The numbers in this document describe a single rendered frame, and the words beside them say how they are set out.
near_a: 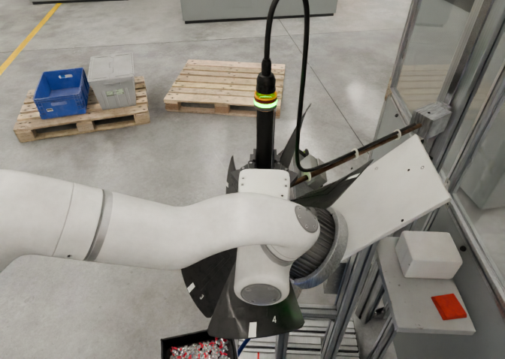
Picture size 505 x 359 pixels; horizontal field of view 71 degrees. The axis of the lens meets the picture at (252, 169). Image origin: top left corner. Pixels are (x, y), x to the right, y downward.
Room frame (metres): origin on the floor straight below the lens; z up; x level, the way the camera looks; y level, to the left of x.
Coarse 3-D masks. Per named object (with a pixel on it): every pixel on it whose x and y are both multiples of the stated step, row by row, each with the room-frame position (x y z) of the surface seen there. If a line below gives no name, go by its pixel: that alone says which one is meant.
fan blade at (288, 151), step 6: (294, 132) 0.84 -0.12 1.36; (294, 138) 0.88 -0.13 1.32; (288, 144) 0.82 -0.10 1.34; (294, 144) 0.90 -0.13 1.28; (288, 150) 0.84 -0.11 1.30; (294, 150) 0.92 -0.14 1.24; (282, 156) 0.80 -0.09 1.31; (288, 156) 0.85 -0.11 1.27; (282, 162) 0.81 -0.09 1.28; (288, 162) 0.86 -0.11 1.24; (288, 168) 0.86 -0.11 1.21
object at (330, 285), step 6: (342, 264) 0.76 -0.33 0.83; (336, 270) 0.76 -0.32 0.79; (342, 270) 0.76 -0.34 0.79; (330, 276) 0.76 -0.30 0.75; (336, 276) 0.76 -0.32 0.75; (342, 276) 0.76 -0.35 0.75; (366, 276) 0.75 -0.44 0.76; (324, 282) 0.79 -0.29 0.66; (330, 282) 0.76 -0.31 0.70; (336, 282) 0.76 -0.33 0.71; (324, 288) 0.77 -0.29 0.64; (330, 288) 0.76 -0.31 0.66; (336, 288) 0.76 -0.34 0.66; (360, 294) 0.75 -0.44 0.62
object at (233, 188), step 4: (232, 156) 1.01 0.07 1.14; (232, 160) 0.99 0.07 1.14; (232, 164) 0.96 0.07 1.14; (228, 168) 1.00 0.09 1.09; (232, 168) 0.95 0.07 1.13; (228, 172) 0.98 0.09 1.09; (228, 176) 0.97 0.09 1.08; (228, 180) 0.96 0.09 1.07; (232, 180) 0.91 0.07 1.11; (228, 184) 0.95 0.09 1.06; (232, 184) 0.90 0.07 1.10; (236, 184) 0.87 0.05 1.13; (228, 188) 0.94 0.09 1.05; (232, 188) 0.90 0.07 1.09; (236, 188) 0.86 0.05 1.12; (228, 192) 0.93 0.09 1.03; (232, 192) 0.90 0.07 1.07; (236, 192) 0.86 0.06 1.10
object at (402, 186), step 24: (408, 144) 0.82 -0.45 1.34; (384, 168) 0.79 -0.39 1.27; (408, 168) 0.73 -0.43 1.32; (432, 168) 0.69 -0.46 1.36; (360, 192) 0.76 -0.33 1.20; (384, 192) 0.71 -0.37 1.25; (408, 192) 0.66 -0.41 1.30; (432, 192) 0.62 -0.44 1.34; (360, 216) 0.68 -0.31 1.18; (384, 216) 0.63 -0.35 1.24; (408, 216) 0.59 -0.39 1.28; (360, 240) 0.60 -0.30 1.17
